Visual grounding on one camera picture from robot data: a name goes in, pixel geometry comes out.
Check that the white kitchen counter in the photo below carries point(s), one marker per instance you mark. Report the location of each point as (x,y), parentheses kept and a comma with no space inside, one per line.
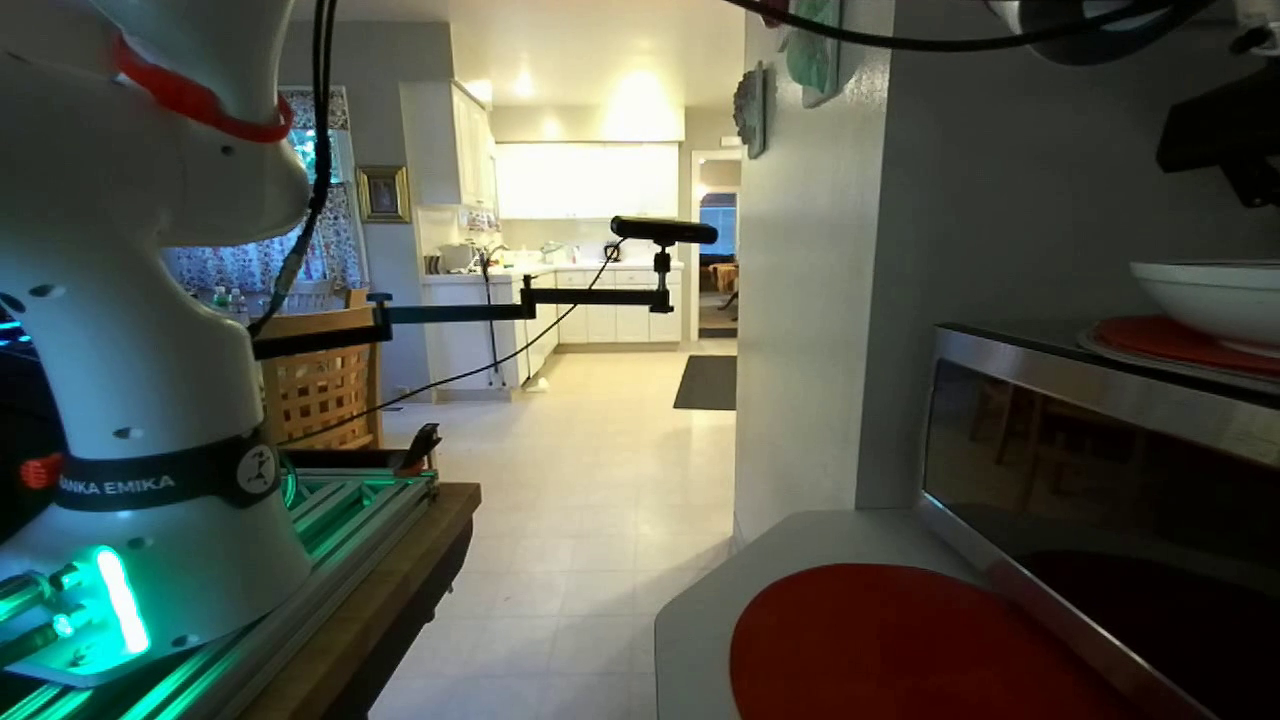
(464,334)

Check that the framed wall picture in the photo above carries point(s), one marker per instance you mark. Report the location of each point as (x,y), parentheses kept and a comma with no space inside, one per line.
(387,192)

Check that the large red round placemat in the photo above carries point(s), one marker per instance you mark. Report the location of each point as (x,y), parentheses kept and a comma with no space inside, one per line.
(907,646)

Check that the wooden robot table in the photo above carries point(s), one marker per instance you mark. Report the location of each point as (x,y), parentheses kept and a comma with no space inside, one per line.
(387,601)

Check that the green lit aluminium rail frame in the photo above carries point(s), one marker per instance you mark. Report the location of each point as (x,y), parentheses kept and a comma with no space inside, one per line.
(333,521)

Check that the wicker basket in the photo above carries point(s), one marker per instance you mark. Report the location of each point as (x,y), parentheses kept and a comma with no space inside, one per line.
(320,384)

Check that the white shallow bowl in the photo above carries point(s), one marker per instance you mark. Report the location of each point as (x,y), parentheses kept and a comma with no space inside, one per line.
(1213,301)

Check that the teal wall plate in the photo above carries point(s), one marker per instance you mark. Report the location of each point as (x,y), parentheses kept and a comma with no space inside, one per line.
(812,55)

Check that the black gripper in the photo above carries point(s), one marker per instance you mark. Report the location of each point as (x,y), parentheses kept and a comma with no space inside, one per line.
(1235,134)

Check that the black articulated camera mount arm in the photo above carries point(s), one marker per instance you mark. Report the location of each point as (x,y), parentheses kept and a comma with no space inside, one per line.
(533,301)

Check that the white kitchen upper cabinet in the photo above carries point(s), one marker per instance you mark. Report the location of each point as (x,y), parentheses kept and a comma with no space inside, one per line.
(452,144)

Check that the dark doormat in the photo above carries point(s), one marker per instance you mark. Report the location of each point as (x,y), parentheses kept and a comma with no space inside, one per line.
(706,382)

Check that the stainless steel microwave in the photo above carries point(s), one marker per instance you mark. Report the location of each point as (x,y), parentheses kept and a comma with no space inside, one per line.
(1093,534)

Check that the round wall plate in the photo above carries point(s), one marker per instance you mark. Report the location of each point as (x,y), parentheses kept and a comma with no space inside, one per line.
(755,109)

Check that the black red clamp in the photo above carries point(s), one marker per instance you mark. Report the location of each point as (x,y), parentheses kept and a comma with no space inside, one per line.
(422,447)

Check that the red round placemat under bowl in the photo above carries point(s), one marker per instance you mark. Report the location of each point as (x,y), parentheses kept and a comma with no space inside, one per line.
(1172,344)

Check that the black stereo camera bar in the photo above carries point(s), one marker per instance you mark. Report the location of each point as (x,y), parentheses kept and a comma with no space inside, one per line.
(660,229)

